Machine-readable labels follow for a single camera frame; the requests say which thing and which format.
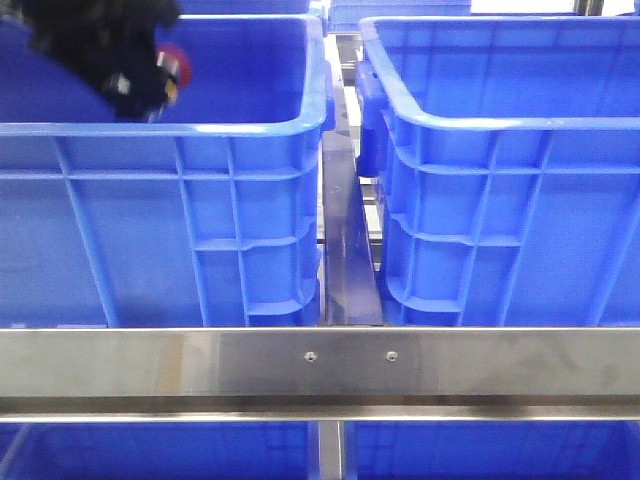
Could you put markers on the rear right blue crate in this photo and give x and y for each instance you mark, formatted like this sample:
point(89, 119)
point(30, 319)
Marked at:
point(344, 16)

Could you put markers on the rear left blue crate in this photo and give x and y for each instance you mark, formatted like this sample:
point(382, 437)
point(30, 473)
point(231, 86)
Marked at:
point(253, 7)

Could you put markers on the steel centre shelf bar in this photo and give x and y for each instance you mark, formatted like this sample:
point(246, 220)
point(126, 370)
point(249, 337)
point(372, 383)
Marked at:
point(351, 293)

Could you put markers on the left blue plastic crate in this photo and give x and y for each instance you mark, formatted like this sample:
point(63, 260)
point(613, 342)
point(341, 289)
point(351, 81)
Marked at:
point(205, 217)

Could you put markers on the red mushroom push button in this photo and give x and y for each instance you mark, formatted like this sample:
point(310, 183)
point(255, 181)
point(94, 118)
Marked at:
point(175, 64)

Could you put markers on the right blue plastic crate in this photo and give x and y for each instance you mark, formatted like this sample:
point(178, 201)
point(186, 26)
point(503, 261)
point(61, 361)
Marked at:
point(505, 156)

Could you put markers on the lower left blue crate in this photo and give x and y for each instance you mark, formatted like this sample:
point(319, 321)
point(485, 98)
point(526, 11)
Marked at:
point(259, 450)

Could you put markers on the steel shelf front rail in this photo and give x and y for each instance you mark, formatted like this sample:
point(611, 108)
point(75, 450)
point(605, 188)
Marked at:
point(297, 374)

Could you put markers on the lower right blue crate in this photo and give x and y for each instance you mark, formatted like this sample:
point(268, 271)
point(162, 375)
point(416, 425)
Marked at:
point(493, 450)

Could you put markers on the blue plastic crate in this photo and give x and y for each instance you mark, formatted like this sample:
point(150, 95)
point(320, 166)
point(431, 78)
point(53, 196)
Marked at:
point(505, 156)
point(205, 217)

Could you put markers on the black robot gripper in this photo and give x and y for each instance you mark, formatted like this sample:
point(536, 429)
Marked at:
point(110, 45)

